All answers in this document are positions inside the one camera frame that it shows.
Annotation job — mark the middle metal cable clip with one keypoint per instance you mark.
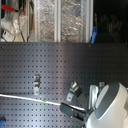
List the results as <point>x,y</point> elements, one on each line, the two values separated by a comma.
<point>73,91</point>

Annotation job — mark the left metal cable clip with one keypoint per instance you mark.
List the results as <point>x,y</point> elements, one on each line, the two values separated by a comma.
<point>36,84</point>

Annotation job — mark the blue object bottom left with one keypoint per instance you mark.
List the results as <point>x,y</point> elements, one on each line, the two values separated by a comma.
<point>2,120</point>

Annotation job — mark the red tool handle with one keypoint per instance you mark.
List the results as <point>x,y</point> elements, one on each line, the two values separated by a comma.
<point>12,9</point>

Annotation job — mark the white aluminium frame post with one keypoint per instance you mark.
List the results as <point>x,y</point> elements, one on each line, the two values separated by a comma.
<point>57,21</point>

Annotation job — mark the right metal cable clip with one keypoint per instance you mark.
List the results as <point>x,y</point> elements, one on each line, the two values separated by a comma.
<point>101,85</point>

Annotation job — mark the blue clamp handle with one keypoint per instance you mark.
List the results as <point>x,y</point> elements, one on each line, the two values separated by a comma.
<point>94,34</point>

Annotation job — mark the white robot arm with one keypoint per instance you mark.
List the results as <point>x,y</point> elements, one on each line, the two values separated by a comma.
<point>106,106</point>

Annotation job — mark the metal cable clip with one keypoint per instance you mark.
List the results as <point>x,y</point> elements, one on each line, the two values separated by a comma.
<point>101,85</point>
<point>36,84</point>
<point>73,91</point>

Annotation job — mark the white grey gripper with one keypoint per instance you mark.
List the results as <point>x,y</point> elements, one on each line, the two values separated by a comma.
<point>78,114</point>

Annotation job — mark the black perforated pegboard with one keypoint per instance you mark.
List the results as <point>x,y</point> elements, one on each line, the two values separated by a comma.
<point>58,65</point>

